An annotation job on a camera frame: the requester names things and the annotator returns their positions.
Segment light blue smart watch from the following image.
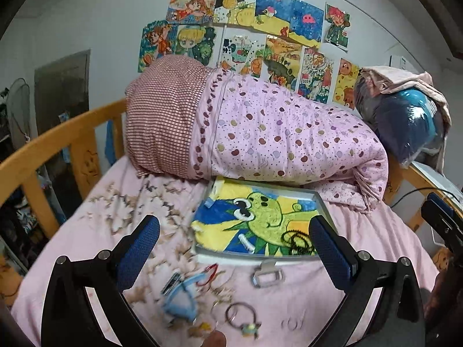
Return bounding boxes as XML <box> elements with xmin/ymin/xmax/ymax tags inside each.
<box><xmin>161</xmin><ymin>273</ymin><xmax>206</xmax><ymax>323</ymax></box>

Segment black bead bracelet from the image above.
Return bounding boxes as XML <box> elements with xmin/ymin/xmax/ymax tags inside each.
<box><xmin>281</xmin><ymin>229</ymin><xmax>316</xmax><ymax>257</ymax></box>

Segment grey plastic clasp buckle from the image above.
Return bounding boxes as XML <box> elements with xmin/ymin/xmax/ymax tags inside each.
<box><xmin>251</xmin><ymin>260</ymin><xmax>285</xmax><ymax>288</ymax></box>

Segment brown ring with yellow charm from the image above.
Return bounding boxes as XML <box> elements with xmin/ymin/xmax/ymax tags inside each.
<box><xmin>224</xmin><ymin>301</ymin><xmax>262</xmax><ymax>339</ymax></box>

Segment thin metal bangle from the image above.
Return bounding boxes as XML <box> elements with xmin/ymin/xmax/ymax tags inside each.
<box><xmin>210</xmin><ymin>300</ymin><xmax>232</xmax><ymax>329</ymax></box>

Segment white hair clip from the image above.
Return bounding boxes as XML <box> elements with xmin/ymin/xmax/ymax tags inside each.
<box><xmin>238</xmin><ymin>233</ymin><xmax>255</xmax><ymax>254</ymax></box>

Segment blue clothes in plastic bag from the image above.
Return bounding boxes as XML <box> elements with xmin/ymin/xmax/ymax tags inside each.
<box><xmin>354</xmin><ymin>74</ymin><xmax>450</xmax><ymax>173</ymax></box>

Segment pink floral bed sheet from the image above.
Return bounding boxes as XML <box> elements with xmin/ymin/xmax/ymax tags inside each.
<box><xmin>10</xmin><ymin>154</ymin><xmax>440</xmax><ymax>347</ymax></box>

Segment bare foot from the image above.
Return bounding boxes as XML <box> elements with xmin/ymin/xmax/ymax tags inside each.
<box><xmin>202</xmin><ymin>331</ymin><xmax>227</xmax><ymax>347</ymax></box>

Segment grey shallow tray box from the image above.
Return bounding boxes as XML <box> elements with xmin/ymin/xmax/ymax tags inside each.
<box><xmin>190</xmin><ymin>175</ymin><xmax>339</xmax><ymax>267</ymax></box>

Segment standing fan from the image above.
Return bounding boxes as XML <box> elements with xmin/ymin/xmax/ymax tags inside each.
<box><xmin>6</xmin><ymin>77</ymin><xmax>31</xmax><ymax>150</ymax></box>

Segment pink dotted rolled quilt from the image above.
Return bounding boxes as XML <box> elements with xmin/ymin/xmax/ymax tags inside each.
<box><xmin>188</xmin><ymin>69</ymin><xmax>388</xmax><ymax>211</ymax></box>

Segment dark grey door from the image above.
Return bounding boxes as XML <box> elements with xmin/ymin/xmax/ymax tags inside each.
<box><xmin>34</xmin><ymin>50</ymin><xmax>90</xmax><ymax>134</ymax></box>

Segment red checked pillow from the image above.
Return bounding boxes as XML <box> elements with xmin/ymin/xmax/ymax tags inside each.
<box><xmin>126</xmin><ymin>55</ymin><xmax>214</xmax><ymax>179</ymax></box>

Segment black cable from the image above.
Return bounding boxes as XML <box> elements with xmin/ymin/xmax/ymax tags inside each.
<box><xmin>390</xmin><ymin>186</ymin><xmax>463</xmax><ymax>210</ymax></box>

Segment red string bracelet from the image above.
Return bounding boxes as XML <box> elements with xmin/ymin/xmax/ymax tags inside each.
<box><xmin>196</xmin><ymin>262</ymin><xmax>220</xmax><ymax>291</ymax></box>

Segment wooden bed rail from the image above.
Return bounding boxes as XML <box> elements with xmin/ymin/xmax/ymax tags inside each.
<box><xmin>0</xmin><ymin>98</ymin><xmax>128</xmax><ymax>308</ymax></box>

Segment children's drawings on wall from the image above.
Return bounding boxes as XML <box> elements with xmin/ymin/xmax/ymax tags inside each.
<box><xmin>137</xmin><ymin>0</ymin><xmax>359</xmax><ymax>109</ymax></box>

